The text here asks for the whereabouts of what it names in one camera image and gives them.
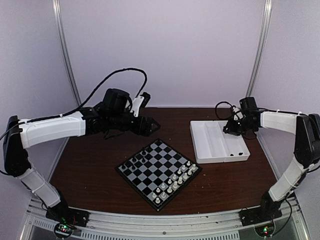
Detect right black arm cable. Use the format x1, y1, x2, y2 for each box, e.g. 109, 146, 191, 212
215, 101, 238, 121

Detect white chess piece row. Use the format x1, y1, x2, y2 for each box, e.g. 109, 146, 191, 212
147, 160, 201, 208

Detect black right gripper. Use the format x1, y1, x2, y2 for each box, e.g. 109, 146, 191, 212
222, 116, 254, 136

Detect black white chessboard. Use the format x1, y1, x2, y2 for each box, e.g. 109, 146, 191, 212
115, 138, 202, 212

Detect front aluminium rail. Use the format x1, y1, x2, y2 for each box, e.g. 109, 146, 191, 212
18, 197, 311, 240

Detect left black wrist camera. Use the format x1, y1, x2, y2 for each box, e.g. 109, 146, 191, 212
141, 92, 151, 108

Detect aluminium frame post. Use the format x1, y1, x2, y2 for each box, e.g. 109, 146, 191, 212
244, 0, 273, 98
52, 0, 82, 106

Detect white plastic divided tray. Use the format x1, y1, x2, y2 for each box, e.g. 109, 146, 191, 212
190, 120, 251, 164

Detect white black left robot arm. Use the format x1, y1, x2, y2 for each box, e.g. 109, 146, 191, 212
2, 88, 161, 222

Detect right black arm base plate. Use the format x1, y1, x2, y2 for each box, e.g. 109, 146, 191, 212
239, 197, 283, 227

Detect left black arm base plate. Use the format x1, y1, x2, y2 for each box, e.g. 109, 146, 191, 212
45, 201, 90, 227

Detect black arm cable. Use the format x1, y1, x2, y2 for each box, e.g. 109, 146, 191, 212
59, 67, 148, 118
215, 101, 238, 121

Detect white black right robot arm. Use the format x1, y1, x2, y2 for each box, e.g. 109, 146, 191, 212
222, 108, 320, 221

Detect right aluminium frame post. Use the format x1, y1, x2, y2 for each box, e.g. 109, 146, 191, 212
244, 0, 273, 98

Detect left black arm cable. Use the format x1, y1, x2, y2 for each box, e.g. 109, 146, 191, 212
59, 67, 148, 118

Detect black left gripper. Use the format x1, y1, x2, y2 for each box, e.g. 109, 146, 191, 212
108, 112, 161, 137

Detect left aluminium frame post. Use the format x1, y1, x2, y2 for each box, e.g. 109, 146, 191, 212
52, 0, 82, 106

